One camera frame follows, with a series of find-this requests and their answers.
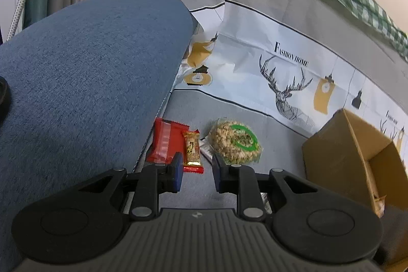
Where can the round puffed rice cake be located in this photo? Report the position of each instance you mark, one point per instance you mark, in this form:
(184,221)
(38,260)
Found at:
(234,142)

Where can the brown cardboard box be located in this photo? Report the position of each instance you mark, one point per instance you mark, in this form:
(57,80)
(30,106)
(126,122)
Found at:
(351,157)

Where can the silver foil snack packet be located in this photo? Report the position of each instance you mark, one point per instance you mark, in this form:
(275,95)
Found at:
(207,151)

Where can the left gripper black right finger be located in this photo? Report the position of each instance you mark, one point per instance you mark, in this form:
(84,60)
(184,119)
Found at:
(312,222)

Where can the small golden red candy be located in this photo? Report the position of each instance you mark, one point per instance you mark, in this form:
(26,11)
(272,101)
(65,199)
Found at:
(192,162)

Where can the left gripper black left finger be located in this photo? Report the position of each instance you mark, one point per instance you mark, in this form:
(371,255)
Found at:
(88,219)

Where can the blue sofa armrest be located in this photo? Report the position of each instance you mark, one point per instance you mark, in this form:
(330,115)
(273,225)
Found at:
(86,85)

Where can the red snack packet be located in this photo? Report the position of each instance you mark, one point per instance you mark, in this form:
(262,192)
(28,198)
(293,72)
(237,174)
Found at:
(168,140)

